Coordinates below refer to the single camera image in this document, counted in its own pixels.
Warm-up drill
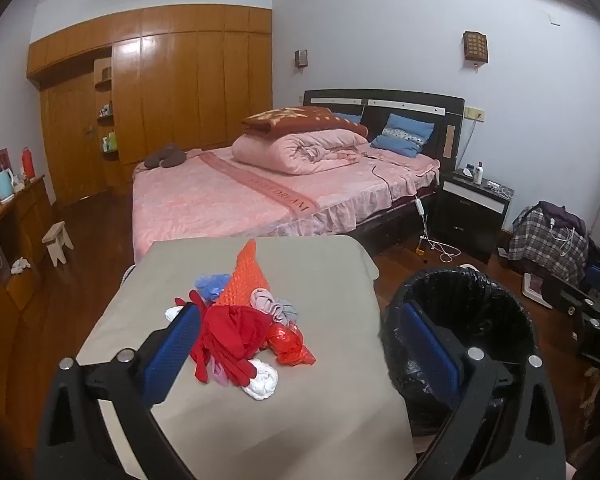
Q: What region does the light blue kettle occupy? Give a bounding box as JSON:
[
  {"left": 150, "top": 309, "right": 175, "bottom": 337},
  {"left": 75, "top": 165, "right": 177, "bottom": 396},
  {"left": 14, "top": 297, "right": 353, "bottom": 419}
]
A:
[{"left": 0, "top": 167, "right": 18, "bottom": 201}]

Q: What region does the large wooden wall lamp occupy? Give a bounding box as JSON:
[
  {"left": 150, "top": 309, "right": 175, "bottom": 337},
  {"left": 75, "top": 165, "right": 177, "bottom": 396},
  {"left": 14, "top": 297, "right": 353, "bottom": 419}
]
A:
[{"left": 462, "top": 31, "right": 489, "bottom": 64}]

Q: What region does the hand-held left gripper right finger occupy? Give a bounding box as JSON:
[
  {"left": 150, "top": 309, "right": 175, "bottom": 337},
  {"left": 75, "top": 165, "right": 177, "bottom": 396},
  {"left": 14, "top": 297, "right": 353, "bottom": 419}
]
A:
[{"left": 400, "top": 301, "right": 566, "bottom": 480}]

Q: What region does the white and maroon floor scale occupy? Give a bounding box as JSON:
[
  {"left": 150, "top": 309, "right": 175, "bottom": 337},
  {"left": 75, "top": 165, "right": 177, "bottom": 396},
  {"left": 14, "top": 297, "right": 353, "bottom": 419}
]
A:
[{"left": 522, "top": 272, "right": 553, "bottom": 308}]

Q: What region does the red shiny wrapper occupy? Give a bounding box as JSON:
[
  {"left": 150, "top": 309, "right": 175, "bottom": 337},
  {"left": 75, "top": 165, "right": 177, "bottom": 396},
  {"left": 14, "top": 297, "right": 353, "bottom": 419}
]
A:
[{"left": 267, "top": 322, "right": 317, "bottom": 366}]

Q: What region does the dark floral curtain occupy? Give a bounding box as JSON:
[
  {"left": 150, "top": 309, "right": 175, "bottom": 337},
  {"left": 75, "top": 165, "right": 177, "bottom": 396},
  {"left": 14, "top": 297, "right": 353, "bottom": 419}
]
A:
[{"left": 577, "top": 365, "right": 600, "bottom": 441}]

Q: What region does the wooden wardrobe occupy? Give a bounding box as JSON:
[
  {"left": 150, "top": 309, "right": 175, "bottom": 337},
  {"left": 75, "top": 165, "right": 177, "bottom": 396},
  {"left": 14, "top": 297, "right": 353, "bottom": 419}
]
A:
[{"left": 27, "top": 4, "right": 273, "bottom": 206}]

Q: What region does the pink bedspread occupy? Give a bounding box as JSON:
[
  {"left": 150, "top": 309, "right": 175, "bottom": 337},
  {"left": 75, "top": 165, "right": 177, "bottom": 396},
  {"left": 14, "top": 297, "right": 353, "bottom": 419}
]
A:
[{"left": 132, "top": 147, "right": 441, "bottom": 263}]

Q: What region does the white charger cable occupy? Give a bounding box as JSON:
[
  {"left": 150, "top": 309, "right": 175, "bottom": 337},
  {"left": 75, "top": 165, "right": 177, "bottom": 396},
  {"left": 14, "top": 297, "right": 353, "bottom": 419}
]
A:
[{"left": 487, "top": 180, "right": 516, "bottom": 200}]

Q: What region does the red cloth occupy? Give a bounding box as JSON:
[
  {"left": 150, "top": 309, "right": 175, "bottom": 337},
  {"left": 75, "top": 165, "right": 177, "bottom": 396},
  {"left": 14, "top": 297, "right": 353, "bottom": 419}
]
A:
[{"left": 207, "top": 307, "right": 273, "bottom": 361}]

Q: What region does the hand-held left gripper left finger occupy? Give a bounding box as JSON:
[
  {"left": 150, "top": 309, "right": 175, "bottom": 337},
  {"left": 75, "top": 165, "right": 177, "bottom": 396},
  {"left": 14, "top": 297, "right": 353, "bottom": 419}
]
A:
[{"left": 34, "top": 302, "right": 201, "bottom": 480}]

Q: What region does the purple cloth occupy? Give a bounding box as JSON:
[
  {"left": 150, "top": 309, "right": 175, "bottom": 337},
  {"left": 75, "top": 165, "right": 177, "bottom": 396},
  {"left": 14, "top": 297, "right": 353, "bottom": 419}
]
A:
[{"left": 537, "top": 201, "right": 588, "bottom": 236}]

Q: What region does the blue pillow with printed band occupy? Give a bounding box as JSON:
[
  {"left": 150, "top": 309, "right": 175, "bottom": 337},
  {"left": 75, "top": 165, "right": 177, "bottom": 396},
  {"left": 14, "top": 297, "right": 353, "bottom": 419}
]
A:
[{"left": 370, "top": 113, "right": 435, "bottom": 157}]

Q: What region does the beige tablecloth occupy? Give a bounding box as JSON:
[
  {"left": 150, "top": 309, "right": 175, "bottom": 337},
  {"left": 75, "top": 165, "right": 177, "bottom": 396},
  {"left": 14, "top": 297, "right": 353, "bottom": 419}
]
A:
[{"left": 74, "top": 235, "right": 418, "bottom": 480}]

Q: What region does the white cable on bag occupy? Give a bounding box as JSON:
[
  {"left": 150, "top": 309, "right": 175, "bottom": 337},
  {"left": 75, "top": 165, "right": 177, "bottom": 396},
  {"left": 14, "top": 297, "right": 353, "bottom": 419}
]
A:
[{"left": 547, "top": 217, "right": 578, "bottom": 261}]

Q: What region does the orange foam net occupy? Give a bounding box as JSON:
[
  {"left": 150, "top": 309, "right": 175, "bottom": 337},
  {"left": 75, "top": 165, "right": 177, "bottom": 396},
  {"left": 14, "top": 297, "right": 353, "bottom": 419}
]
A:
[{"left": 215, "top": 239, "right": 271, "bottom": 308}]

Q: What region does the brown neck pillow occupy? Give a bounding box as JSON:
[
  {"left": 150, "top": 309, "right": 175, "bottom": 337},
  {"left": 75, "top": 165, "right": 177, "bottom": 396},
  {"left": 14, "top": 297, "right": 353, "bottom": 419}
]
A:
[{"left": 144, "top": 144, "right": 187, "bottom": 169}]

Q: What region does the blue shoe cover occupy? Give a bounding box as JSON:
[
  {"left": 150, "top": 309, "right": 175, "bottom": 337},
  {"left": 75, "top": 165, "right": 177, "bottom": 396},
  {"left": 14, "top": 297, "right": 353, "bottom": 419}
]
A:
[{"left": 195, "top": 273, "right": 233, "bottom": 303}]

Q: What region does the white floor cable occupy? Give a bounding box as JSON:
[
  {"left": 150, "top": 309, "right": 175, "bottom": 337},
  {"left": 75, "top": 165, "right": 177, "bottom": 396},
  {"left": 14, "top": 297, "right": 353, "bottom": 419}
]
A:
[{"left": 425, "top": 237, "right": 463, "bottom": 263}]

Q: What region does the grey cloth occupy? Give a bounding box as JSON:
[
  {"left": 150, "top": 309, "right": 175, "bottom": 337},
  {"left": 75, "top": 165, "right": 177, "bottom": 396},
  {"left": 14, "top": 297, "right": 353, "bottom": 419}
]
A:
[{"left": 270, "top": 299, "right": 299, "bottom": 326}]

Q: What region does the dark wooden bed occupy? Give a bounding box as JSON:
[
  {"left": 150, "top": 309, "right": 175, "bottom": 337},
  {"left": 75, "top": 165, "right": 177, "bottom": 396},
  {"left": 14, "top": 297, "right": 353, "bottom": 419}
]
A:
[{"left": 131, "top": 89, "right": 466, "bottom": 263}]

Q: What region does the red glove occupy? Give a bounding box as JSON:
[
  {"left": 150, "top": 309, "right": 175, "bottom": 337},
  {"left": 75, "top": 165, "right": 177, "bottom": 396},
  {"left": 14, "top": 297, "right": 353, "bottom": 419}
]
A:
[{"left": 175, "top": 290, "right": 258, "bottom": 388}]

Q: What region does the small wooden stool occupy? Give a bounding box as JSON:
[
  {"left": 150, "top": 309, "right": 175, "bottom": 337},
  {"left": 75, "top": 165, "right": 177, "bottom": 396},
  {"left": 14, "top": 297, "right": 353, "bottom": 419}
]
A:
[{"left": 42, "top": 221, "right": 74, "bottom": 267}]

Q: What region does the red brown patterned pillow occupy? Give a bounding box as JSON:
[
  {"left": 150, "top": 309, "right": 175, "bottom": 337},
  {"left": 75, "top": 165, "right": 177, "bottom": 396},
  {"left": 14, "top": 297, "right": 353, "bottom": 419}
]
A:
[{"left": 240, "top": 106, "right": 369, "bottom": 138}]

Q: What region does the pale pink cloth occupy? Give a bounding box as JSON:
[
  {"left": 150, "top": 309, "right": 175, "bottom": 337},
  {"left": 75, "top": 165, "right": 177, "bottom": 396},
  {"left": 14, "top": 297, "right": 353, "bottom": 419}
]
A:
[{"left": 250, "top": 287, "right": 281, "bottom": 318}]

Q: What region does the folded pink quilt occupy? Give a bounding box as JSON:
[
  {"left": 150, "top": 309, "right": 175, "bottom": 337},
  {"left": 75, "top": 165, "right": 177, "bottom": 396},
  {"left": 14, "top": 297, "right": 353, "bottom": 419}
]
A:
[{"left": 232, "top": 129, "right": 371, "bottom": 176}]

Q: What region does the wooden side cabinet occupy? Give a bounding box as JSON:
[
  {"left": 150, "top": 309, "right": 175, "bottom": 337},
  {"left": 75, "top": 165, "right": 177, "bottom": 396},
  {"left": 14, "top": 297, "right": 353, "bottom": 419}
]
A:
[{"left": 0, "top": 175, "right": 55, "bottom": 346}]

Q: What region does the black and white nightstand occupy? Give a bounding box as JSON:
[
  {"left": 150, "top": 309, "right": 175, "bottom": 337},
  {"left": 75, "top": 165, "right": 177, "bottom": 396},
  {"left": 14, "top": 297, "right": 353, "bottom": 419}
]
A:
[{"left": 432, "top": 167, "right": 515, "bottom": 263}]

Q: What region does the bin with black liner bag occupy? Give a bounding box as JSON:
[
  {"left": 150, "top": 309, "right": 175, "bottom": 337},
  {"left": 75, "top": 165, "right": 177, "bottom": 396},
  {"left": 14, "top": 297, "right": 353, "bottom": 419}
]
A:
[{"left": 378, "top": 266, "right": 538, "bottom": 436}]

